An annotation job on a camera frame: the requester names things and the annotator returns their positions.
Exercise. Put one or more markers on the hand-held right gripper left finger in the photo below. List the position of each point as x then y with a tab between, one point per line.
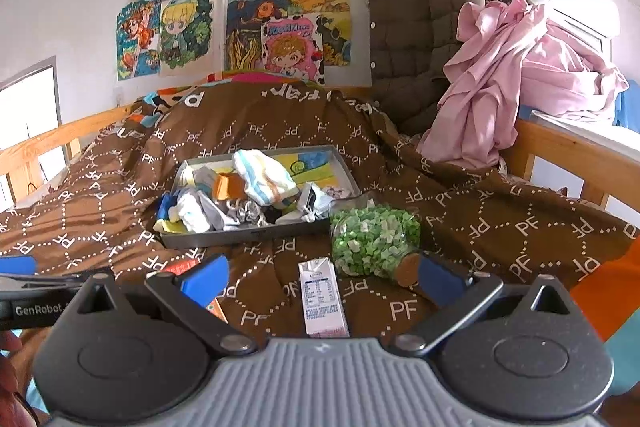
207	279

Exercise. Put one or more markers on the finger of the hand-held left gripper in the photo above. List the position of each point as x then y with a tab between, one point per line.
17	264
75	278

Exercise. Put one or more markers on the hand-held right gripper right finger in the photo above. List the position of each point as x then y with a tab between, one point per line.
440	279

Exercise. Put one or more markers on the white and grey sock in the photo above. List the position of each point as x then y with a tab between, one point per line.
215	212

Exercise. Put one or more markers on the white baby socks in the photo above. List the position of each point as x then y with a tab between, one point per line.
192	207

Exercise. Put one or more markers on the blue and yellow cloth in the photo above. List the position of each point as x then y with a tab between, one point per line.
165	207

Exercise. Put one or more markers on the black sock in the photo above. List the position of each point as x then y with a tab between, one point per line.
275	214

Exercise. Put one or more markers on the orange plastic bowl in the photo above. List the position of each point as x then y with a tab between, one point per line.
227	187

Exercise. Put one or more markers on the colourful striped towel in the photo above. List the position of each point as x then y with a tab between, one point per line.
265	179

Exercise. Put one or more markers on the white cloth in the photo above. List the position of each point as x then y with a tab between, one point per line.
312	202

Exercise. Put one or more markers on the grey tray with frog drawing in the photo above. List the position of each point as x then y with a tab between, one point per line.
330	167

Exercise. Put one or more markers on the person's left hand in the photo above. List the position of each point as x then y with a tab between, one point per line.
15	377

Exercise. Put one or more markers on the orange and white paper packet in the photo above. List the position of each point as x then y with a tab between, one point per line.
185	267

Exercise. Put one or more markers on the glass jar of green stars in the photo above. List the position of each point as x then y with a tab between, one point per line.
370	237

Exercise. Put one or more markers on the brown printed blanket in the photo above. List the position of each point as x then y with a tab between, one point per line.
125	207

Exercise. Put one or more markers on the small milk carton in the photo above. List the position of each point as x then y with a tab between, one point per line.
322	297

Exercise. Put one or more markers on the window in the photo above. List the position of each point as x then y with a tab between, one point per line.
25	107

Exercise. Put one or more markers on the pink garment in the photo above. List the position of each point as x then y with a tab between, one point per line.
490	82

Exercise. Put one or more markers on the dark green quilted jacket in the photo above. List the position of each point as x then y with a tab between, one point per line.
415	32

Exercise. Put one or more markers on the wooden bed frame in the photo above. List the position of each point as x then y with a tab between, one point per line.
50	142

